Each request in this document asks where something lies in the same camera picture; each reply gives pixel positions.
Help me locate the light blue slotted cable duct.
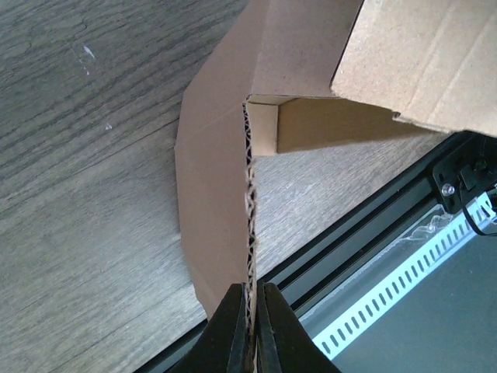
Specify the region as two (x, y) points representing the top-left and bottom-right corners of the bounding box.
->
(301, 193), (496, 360)

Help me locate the black aluminium frame rail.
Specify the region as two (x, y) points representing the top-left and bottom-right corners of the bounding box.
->
(135, 131), (482, 373)

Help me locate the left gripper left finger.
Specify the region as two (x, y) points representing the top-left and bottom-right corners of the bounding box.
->
(172, 284), (249, 373)

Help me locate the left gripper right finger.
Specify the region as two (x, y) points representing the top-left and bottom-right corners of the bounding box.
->
(257, 281), (339, 373)

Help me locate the cardboard box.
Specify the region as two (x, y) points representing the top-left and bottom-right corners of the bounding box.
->
(173, 0), (497, 315)

